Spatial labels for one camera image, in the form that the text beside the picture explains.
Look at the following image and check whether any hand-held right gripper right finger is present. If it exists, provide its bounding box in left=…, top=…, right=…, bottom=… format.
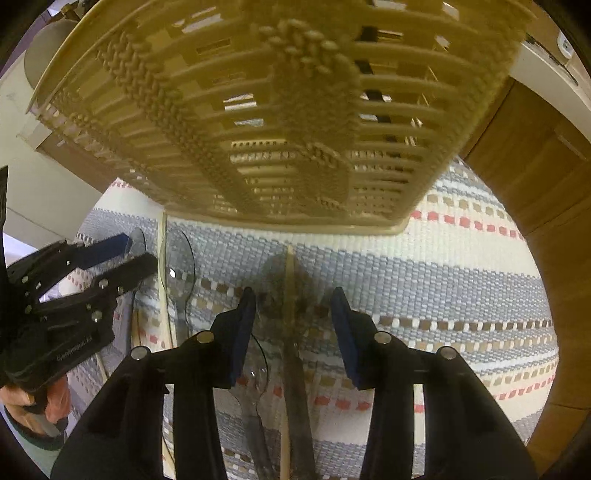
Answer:
left=330, top=287, right=536, bottom=480

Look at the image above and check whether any beige plastic utensil basket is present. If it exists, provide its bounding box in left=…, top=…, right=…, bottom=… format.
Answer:
left=23, top=0, right=539, bottom=238

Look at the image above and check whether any wooden cabinet door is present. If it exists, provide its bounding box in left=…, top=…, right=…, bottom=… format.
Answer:
left=462, top=78, right=591, bottom=462

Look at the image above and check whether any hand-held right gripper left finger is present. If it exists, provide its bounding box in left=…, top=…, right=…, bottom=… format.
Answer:
left=51, top=287, right=257, bottom=480

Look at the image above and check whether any clear plastic spoon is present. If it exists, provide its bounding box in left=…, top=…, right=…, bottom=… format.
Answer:
left=231, top=332, right=273, bottom=480
left=124, top=227, right=147, bottom=259
left=158, top=228, right=197, bottom=347

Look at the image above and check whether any person's left hand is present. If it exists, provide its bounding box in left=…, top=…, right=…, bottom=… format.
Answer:
left=0, top=376, right=72, bottom=435

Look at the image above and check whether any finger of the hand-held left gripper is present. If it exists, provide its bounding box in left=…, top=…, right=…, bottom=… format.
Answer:
left=30, top=255, right=158, bottom=324
left=7, top=233, right=131, bottom=296

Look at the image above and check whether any grey round container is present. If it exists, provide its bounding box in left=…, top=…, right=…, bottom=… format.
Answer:
left=23, top=21, right=75, bottom=97

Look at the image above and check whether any striped woven mat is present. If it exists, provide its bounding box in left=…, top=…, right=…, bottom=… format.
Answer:
left=65, top=157, right=555, bottom=480

